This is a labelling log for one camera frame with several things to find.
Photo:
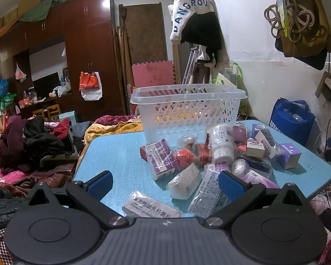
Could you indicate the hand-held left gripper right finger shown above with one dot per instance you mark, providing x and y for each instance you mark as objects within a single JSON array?
[{"x": 231, "y": 185}]

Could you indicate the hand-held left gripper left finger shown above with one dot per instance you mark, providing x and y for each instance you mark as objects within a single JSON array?
[{"x": 100, "y": 183}]

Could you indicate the beige cardboard box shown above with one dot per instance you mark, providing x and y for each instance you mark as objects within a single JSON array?
[{"x": 255, "y": 149}]

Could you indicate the clear plastic basket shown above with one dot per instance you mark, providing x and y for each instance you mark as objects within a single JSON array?
[{"x": 182, "y": 116}]

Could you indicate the silver ball in bag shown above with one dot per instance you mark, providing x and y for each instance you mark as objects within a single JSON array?
[{"x": 240, "y": 168}]

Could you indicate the folded leaflet in clear bag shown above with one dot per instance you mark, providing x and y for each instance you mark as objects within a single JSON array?
[{"x": 207, "y": 193}]

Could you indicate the light purple packet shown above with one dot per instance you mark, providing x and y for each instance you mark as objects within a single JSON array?
[{"x": 260, "y": 179}]

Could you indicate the dark blue packet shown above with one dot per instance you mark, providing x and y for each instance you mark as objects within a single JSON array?
[{"x": 260, "y": 164}]

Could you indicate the white plastic bottle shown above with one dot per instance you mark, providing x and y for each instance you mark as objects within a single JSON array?
[{"x": 222, "y": 143}]

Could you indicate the white roll in clear bag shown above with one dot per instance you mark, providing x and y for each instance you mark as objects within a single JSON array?
[{"x": 184, "y": 182}]

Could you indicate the maroon pouch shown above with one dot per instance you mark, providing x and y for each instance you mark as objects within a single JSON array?
[{"x": 240, "y": 133}]

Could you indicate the yellow blanket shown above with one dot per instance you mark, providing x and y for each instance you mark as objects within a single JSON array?
[{"x": 107, "y": 131}]

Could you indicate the red round item in bag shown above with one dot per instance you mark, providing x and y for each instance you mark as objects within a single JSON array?
[{"x": 184, "y": 158}]

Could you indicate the white printed packet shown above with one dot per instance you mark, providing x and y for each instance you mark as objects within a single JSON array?
[{"x": 151, "y": 205}]

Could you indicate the white and black bagged box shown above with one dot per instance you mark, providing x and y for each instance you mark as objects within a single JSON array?
[{"x": 269, "y": 142}]

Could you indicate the small purple box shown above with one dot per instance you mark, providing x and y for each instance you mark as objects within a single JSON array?
[{"x": 258, "y": 130}]

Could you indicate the beige ball in clear bag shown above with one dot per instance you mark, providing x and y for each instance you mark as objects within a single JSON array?
[{"x": 187, "y": 142}]

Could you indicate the purple and white box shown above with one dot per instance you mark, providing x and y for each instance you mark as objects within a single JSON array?
[{"x": 288, "y": 156}]

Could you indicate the purple box in clear bag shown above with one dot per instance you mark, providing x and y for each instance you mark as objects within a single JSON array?
[{"x": 161, "y": 157}]

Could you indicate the teal box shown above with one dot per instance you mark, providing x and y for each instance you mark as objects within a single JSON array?
[{"x": 69, "y": 117}]

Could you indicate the pile of dark clothes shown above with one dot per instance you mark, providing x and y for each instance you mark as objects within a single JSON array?
[{"x": 30, "y": 143}]

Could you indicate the yellow wooden chair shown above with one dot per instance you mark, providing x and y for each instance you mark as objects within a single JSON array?
[
  {"x": 53, "y": 111},
  {"x": 39, "y": 113}
]

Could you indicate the blue tote bag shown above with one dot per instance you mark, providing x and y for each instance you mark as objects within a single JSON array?
[{"x": 292, "y": 121}]

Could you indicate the red and white plastic bag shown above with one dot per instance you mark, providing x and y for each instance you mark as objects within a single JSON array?
[{"x": 90, "y": 85}]

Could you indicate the green and white tote bag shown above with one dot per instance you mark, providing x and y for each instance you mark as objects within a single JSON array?
[{"x": 227, "y": 77}]

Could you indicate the black television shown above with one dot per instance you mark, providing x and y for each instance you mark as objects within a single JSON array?
[{"x": 46, "y": 84}]

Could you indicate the pink foam mat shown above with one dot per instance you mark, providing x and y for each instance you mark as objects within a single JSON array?
[{"x": 153, "y": 74}]

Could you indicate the metal crutches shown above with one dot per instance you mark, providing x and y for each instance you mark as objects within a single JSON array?
[{"x": 189, "y": 63}]

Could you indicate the white hanging plastic bag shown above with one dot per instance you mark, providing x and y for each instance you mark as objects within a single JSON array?
[{"x": 20, "y": 73}]

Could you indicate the brown wooden wardrobe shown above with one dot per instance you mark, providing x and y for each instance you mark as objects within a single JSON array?
[{"x": 82, "y": 47}]

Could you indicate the blue plastic bag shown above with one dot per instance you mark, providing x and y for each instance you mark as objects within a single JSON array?
[{"x": 0, "y": 88}]

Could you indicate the black garment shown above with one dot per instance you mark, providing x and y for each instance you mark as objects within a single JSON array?
[{"x": 201, "y": 30}]

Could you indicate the hanging dark cloth bags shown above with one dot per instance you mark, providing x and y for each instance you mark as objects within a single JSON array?
[{"x": 314, "y": 49}]

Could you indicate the wooden board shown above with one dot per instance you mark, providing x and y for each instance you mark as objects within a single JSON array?
[{"x": 146, "y": 30}]

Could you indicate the green cloth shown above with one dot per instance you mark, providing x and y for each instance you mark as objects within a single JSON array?
[{"x": 41, "y": 9}]

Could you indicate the white hoodie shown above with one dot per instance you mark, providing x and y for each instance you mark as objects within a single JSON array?
[{"x": 187, "y": 5}]

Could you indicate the wall socket with charger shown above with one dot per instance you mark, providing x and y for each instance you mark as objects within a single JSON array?
[{"x": 329, "y": 87}]

